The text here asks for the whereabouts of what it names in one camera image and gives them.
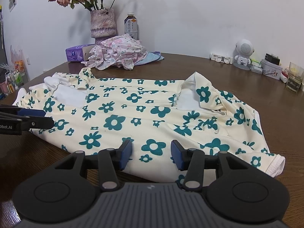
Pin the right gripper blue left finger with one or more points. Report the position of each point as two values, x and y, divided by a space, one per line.
110 161

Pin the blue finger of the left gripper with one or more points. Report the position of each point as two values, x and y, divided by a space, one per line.
15 110
33 122

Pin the white power strip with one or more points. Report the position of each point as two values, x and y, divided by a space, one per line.
221 59

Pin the light blue cloth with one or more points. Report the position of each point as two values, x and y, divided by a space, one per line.
150 57

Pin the purple knitted vase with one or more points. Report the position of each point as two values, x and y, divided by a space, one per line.
103 25

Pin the cream green floral garment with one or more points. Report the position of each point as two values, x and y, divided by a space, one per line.
92 114

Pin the purple tissue box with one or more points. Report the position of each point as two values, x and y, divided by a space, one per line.
79 53

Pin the white tin box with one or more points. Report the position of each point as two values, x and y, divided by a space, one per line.
271 70

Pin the clear glass cup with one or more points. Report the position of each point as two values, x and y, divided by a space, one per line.
295 77

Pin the pink floral crumpled garment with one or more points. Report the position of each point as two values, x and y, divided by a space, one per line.
118 51

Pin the plastic drink bottle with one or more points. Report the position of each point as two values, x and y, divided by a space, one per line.
131 25

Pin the black charger block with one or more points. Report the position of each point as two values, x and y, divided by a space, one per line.
272 59

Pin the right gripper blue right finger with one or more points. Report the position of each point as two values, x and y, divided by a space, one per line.
193 162

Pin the white robot figurine speaker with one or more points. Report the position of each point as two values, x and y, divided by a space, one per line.
244 50

